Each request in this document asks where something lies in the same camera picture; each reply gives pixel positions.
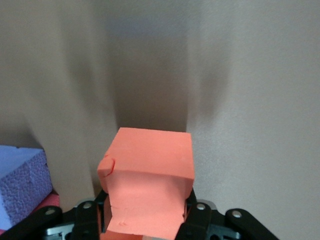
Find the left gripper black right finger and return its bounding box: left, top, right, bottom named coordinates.
left=174, top=188, right=278, bottom=240

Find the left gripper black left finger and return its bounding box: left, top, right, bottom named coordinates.
left=0, top=189, right=112, bottom=240

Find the red foam cube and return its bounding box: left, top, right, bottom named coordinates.
left=31, top=191, right=61, bottom=216

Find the orange foam cube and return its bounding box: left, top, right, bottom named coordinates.
left=96, top=127, right=195, bottom=240
left=99, top=231, right=144, bottom=240

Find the purple foam cube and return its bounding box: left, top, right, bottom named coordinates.
left=0, top=145, right=54, bottom=231

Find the brown table cover mat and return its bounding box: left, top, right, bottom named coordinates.
left=0, top=0, right=320, bottom=240

